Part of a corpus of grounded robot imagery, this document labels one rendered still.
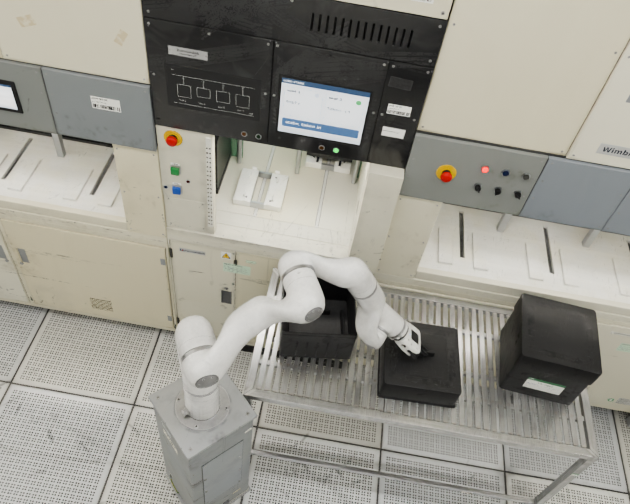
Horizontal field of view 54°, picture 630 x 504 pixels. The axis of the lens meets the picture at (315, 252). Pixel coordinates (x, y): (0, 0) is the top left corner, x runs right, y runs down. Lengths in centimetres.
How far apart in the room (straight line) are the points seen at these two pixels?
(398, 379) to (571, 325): 67
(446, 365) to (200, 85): 131
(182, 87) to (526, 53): 106
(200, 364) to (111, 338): 154
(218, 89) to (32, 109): 69
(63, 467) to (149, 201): 127
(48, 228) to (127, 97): 89
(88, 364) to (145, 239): 85
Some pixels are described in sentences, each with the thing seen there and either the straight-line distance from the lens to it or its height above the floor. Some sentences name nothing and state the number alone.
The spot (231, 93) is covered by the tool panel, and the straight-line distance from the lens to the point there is 207.
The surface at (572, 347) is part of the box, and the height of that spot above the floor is 101.
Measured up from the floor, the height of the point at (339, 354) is 80.
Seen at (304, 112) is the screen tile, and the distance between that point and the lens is 205.
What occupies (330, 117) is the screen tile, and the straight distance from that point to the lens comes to 205.
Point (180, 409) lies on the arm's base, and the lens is 225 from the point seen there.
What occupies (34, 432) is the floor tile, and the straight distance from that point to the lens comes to 319.
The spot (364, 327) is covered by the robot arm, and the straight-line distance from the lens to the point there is 203.
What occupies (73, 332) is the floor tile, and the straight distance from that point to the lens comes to 341.
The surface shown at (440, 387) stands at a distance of 230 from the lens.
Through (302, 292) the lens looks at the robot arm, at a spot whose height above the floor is 140.
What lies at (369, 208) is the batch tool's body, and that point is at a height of 123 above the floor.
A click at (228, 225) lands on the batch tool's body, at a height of 87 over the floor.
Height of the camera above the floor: 280
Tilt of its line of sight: 49 degrees down
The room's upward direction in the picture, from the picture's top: 10 degrees clockwise
